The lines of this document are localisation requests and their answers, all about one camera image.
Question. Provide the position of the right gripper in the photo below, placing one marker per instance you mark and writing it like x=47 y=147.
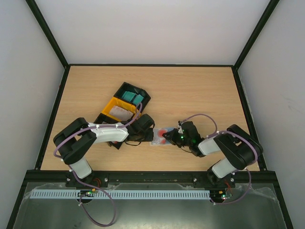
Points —
x=176 y=138

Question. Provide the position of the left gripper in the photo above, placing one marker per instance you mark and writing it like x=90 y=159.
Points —
x=149 y=137

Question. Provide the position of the red circle credit card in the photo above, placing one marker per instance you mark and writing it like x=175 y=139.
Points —
x=158 y=139

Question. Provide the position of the beige card holder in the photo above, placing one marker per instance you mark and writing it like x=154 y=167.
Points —
x=166 y=141

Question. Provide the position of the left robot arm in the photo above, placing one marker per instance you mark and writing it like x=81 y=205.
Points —
x=73 y=142

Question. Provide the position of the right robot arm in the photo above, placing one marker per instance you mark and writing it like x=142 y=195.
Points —
x=238 y=147

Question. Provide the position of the yellow card bin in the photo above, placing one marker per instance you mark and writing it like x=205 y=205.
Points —
x=118 y=102

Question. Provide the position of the white card stack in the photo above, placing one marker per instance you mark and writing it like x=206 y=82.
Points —
x=120 y=113

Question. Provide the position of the teal card stack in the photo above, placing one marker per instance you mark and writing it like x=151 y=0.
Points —
x=132 y=97

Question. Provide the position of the black bin with red cards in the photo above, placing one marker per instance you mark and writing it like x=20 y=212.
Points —
x=103 y=119

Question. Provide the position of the black bin with teal cards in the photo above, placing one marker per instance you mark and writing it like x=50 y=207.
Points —
x=129 y=87

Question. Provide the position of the light blue slotted cable duct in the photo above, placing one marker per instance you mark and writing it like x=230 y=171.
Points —
x=122 y=194

